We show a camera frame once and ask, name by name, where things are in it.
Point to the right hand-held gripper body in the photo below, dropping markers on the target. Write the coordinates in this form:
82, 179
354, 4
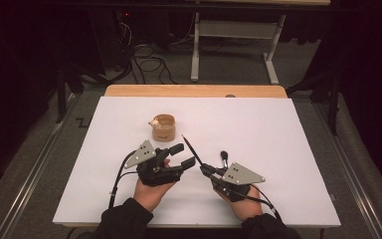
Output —
237, 186

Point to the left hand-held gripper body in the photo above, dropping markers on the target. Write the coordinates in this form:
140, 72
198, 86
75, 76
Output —
155, 174

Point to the thin black gold-ended brush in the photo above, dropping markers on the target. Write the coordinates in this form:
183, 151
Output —
192, 150

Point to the black makeup brush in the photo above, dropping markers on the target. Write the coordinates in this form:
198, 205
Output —
224, 156

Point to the small wooden bowl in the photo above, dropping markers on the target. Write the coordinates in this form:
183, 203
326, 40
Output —
164, 132

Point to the person's left hand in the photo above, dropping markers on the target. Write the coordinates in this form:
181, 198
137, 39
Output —
152, 195

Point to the person's right hand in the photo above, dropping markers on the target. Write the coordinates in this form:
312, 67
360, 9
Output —
247, 207

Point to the white table cover sheet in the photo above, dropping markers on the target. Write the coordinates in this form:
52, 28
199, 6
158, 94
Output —
262, 132

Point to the wooden table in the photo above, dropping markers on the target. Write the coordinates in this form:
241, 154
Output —
195, 90

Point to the black stand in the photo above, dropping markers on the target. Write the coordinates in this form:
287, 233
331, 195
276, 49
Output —
61, 93
334, 99

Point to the metal floor rail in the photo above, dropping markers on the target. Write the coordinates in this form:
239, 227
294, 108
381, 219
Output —
30, 176
351, 172

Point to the white metal desk frame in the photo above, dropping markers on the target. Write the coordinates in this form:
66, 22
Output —
235, 29

